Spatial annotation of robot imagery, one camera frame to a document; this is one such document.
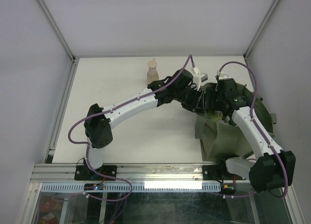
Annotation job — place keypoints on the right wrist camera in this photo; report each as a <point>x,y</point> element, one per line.
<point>221,76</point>

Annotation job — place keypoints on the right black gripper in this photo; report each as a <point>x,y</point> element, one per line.
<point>212,105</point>

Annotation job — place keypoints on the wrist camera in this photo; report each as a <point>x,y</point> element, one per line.
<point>198,77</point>
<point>221,76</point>

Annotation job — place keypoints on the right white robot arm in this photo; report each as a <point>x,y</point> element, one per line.
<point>273,167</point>

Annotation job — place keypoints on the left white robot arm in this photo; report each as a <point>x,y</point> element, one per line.
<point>184,87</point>

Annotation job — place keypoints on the left aluminium frame post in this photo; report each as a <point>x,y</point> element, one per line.
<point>54,27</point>

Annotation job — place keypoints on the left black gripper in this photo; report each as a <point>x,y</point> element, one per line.
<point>197,106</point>

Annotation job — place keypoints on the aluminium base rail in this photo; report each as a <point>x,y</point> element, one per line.
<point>132,172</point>

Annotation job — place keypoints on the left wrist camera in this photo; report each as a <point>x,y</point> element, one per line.
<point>198,77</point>

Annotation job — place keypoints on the beige pump bottle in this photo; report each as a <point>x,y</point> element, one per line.
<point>152,74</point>

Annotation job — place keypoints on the yellow-green lotion bottle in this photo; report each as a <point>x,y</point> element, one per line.
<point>215,115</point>

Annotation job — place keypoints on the aluminium frame post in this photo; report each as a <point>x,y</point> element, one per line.
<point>261,28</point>
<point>54,27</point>

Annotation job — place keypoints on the right aluminium frame post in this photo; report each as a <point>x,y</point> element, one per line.
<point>261,28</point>

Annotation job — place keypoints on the white slotted cable duct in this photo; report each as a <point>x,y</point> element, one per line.
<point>147,186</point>

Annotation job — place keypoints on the olive green canvas bag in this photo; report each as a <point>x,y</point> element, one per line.
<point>219,139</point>

